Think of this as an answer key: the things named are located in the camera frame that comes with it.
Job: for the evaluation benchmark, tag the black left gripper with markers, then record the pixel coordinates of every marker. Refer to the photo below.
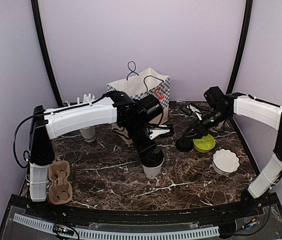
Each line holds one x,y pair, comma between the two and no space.
142,149

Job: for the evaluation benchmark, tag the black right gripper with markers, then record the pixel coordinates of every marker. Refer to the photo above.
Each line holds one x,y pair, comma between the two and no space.
198,131

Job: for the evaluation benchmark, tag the black coffee cup lid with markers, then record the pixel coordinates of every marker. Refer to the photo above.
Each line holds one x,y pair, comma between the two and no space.
154,158

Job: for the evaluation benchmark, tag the white paper coffee cup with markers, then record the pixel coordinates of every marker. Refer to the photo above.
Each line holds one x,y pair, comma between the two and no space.
152,172

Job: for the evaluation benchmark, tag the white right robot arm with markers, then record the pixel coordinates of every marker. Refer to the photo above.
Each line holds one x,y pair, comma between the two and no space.
267,114

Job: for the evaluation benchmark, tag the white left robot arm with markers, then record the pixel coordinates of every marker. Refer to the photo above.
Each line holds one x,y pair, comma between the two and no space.
113,107

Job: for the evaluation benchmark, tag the lime green bowl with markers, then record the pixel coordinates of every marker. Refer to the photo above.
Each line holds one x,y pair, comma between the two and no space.
204,144

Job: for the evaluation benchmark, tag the white scalloped ceramic bowl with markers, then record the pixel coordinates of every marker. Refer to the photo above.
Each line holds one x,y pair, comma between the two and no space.
225,162

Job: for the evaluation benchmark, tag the white cup holding straws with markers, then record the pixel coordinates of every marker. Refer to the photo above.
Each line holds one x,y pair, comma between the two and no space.
88,133

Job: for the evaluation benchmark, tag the checkered blue paper bag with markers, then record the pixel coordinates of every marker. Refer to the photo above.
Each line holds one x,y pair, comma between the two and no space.
138,85

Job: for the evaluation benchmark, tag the bundle of white straws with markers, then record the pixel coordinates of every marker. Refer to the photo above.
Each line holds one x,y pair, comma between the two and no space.
87,98

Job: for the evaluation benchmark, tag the brown cardboard cup carrier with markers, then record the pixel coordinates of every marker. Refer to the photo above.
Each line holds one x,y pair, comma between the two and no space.
60,191

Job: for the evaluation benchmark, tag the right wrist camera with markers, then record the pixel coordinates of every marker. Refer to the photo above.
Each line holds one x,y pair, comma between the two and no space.
218,105

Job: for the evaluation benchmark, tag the grey slotted cable duct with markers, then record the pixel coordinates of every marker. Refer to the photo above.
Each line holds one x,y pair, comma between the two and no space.
100,231

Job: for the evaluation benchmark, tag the black front table rail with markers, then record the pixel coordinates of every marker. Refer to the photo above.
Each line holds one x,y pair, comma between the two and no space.
220,214

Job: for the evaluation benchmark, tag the black right frame post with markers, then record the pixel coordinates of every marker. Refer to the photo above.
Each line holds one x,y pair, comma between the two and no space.
241,45

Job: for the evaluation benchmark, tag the black frame post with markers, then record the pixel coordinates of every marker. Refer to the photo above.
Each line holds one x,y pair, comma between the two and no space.
44,51
241,45

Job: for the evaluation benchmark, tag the black left frame post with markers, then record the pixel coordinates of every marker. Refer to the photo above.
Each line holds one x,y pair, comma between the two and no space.
44,51

